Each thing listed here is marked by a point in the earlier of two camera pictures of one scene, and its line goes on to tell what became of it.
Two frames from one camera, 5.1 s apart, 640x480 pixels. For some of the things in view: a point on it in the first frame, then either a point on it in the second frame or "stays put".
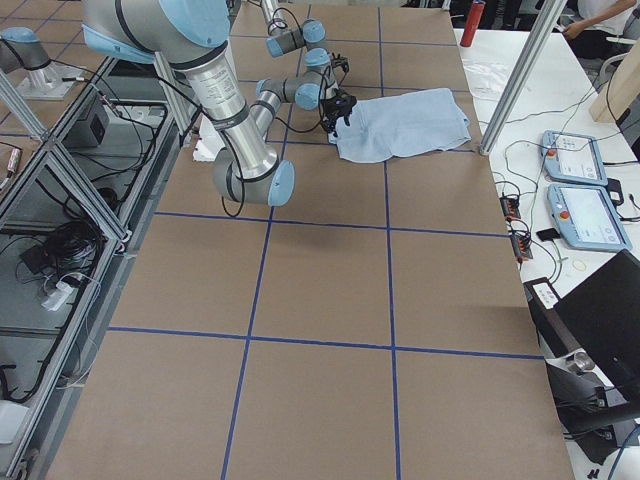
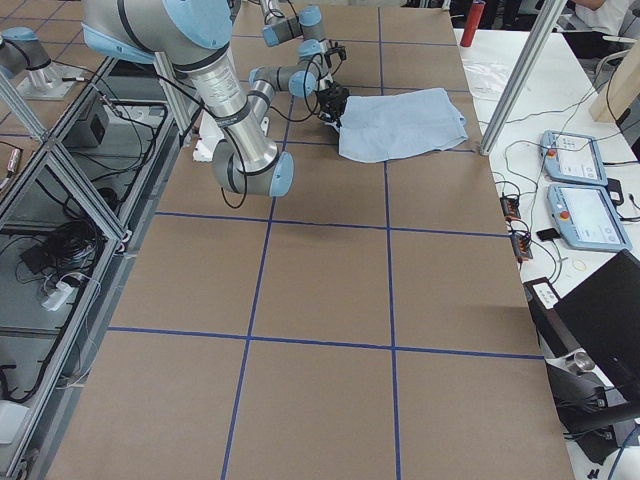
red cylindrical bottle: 475,16 stays put
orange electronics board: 520,237 stays put
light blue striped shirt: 379,127 stays put
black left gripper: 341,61 to 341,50
